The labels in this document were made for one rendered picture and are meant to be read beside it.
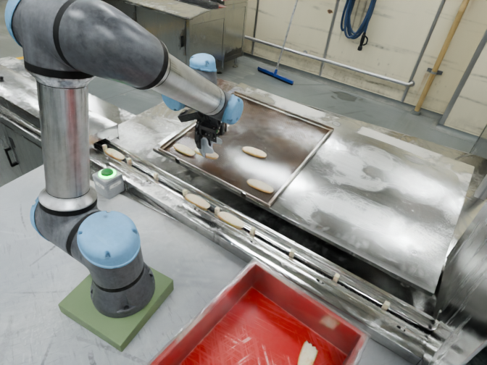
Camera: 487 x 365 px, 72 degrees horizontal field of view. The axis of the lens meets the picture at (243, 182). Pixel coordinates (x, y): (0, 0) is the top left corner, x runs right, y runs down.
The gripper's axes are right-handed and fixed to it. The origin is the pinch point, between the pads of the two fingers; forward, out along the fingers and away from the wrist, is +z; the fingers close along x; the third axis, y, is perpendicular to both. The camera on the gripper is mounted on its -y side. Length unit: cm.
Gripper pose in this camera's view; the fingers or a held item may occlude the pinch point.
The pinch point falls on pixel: (205, 150)
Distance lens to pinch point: 123.4
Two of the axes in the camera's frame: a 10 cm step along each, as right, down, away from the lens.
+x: 4.7, -6.3, 6.1
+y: 8.8, 3.4, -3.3
